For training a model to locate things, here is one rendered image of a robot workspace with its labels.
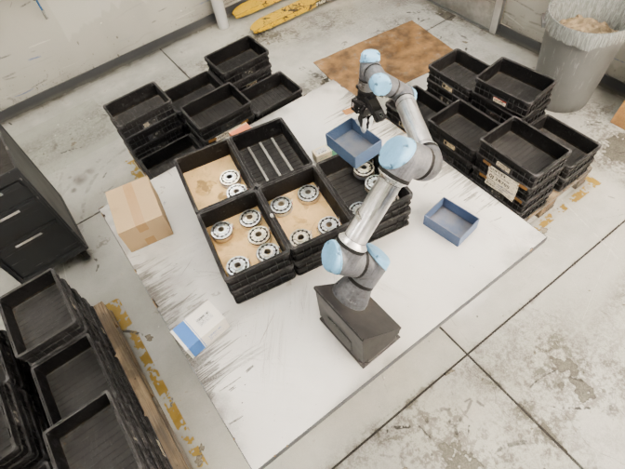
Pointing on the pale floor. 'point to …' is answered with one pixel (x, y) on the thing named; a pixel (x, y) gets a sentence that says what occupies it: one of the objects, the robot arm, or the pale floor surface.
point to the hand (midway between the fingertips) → (365, 130)
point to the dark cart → (32, 217)
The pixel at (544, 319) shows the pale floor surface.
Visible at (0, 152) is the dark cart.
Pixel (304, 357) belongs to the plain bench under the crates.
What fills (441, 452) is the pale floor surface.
